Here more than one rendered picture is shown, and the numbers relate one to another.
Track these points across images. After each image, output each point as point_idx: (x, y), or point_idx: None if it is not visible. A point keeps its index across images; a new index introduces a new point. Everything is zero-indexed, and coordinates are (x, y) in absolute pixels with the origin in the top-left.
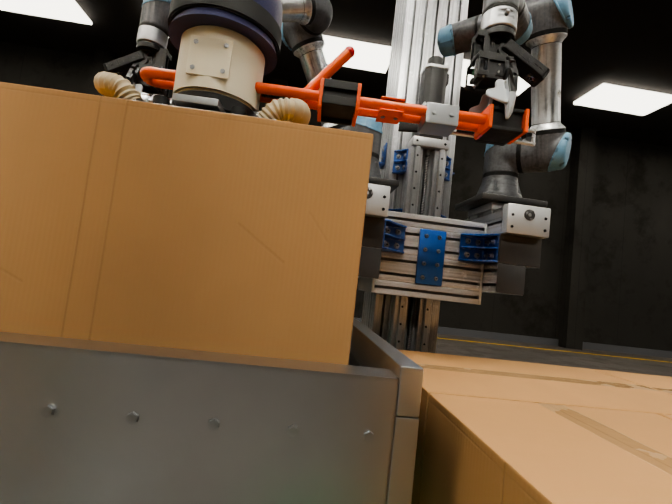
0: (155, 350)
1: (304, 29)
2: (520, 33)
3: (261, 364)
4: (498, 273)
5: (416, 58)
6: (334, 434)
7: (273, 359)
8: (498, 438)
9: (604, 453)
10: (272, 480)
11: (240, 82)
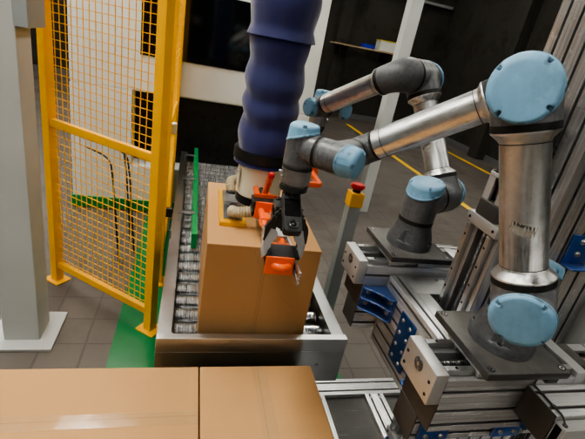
0: (170, 287)
1: None
2: (333, 173)
3: (162, 307)
4: (398, 398)
5: None
6: None
7: (171, 308)
8: (144, 372)
9: (132, 401)
10: None
11: (243, 188)
